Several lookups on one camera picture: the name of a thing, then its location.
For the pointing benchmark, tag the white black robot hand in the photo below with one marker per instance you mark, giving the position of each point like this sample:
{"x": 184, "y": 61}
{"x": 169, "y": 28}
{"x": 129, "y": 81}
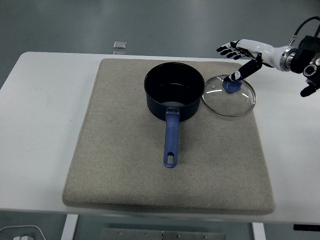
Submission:
{"x": 267, "y": 53}

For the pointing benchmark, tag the glass pot lid blue knob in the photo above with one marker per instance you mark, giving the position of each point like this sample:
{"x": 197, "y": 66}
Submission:
{"x": 230, "y": 102}

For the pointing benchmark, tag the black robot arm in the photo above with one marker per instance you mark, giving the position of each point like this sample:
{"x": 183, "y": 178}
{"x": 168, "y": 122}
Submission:
{"x": 305, "y": 60}

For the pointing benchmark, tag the silver floor outlet plate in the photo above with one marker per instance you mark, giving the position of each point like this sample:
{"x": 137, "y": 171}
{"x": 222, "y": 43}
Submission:
{"x": 120, "y": 44}

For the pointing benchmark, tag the beige fabric mat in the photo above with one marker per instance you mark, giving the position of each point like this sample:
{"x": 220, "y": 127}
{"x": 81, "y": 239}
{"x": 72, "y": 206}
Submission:
{"x": 125, "y": 150}

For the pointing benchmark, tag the black flat bar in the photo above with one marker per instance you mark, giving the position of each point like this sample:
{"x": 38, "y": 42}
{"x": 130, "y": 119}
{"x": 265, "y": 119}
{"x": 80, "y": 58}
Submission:
{"x": 307, "y": 227}

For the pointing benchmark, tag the white table leg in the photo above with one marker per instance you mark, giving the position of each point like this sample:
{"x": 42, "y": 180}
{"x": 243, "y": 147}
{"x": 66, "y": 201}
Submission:
{"x": 70, "y": 227}
{"x": 258, "y": 232}

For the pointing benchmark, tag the grey metal plate with screws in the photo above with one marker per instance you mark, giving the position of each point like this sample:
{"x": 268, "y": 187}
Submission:
{"x": 162, "y": 235}

